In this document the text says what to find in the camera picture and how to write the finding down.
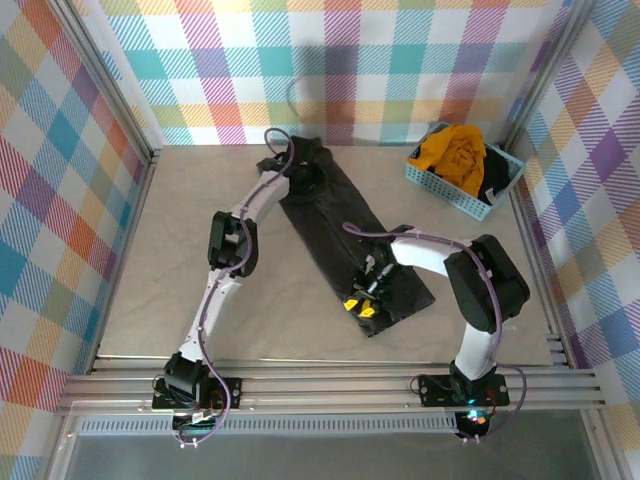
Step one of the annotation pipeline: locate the large black t-shirt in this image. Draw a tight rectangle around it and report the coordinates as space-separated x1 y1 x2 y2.
277 134 437 341

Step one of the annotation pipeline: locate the plaid backdrop cloth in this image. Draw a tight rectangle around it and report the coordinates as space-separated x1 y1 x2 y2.
84 0 571 149
0 0 151 480
504 0 640 480

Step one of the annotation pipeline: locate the light blue perforated plastic basket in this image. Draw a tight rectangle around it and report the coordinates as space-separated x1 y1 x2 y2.
404 122 525 223

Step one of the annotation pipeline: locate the controller board with lit LEDs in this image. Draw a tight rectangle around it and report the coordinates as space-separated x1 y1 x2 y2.
456 407 492 429

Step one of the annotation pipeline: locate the mustard yellow t-shirt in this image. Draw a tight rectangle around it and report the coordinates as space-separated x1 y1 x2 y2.
418 124 488 194

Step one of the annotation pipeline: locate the grey metal lower panel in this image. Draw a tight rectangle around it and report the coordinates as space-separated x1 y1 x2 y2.
47 415 626 480

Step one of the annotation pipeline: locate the crumpled black t-shirt with label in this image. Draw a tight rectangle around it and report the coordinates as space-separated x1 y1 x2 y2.
477 148 517 207

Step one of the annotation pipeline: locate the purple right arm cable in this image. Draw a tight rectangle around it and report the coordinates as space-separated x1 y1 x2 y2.
341 221 529 444

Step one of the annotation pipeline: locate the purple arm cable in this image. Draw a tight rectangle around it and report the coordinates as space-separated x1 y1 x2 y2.
173 126 302 449
341 221 529 444

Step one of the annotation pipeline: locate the aluminium frame cross rail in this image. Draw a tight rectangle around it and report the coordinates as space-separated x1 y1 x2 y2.
53 366 609 417

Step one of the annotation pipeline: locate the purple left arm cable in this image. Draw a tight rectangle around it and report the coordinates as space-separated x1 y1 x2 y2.
173 126 302 449

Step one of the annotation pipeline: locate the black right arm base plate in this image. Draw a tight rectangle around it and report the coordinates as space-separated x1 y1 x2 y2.
416 371 510 407

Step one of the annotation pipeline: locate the grey slotted cable duct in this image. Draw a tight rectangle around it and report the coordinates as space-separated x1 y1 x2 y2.
76 418 459 436

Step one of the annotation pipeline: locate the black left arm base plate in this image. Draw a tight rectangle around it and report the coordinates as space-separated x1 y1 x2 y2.
151 376 244 412

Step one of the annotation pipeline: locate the controller board with wires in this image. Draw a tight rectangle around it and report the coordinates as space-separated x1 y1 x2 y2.
171 409 220 434

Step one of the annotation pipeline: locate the aluminium frame post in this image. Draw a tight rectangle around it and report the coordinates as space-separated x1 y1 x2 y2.
497 0 601 151
49 0 164 169

